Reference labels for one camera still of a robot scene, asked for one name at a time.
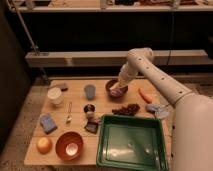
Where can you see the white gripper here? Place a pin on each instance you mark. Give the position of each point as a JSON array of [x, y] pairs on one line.
[[126, 75]]

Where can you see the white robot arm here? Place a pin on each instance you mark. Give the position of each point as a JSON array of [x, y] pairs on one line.
[[192, 136]]

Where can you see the purple bowl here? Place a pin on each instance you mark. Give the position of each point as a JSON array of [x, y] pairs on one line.
[[116, 93]]

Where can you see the orange-red bowl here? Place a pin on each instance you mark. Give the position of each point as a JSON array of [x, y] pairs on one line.
[[69, 146]]

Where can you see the white metal shelf beam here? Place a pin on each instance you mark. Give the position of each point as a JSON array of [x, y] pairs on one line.
[[114, 58]]

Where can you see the orange carrot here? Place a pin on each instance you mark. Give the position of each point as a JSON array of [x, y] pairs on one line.
[[144, 96]]

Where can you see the bunch of dark grapes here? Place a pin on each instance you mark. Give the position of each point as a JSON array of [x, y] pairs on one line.
[[129, 110]]

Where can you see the light blue cup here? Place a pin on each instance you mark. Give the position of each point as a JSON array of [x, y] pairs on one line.
[[89, 91]]

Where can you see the light blue cloth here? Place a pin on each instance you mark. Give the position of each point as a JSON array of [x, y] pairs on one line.
[[159, 111]]

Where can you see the small dark square block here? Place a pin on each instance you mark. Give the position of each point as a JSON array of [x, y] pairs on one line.
[[92, 127]]

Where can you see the green plastic tray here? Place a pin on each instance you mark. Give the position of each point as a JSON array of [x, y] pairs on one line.
[[132, 143]]

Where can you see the metal spoon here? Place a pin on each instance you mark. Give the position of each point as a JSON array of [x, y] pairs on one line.
[[69, 117]]

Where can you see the white cup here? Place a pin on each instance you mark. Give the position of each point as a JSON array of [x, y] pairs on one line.
[[55, 96]]

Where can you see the diagonal metal pole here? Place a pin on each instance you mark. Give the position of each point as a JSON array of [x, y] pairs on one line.
[[34, 47]]

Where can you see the blue sponge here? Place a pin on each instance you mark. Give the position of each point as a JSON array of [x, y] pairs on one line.
[[47, 123]]

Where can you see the orange fruit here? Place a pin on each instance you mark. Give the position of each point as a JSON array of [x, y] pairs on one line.
[[44, 145]]

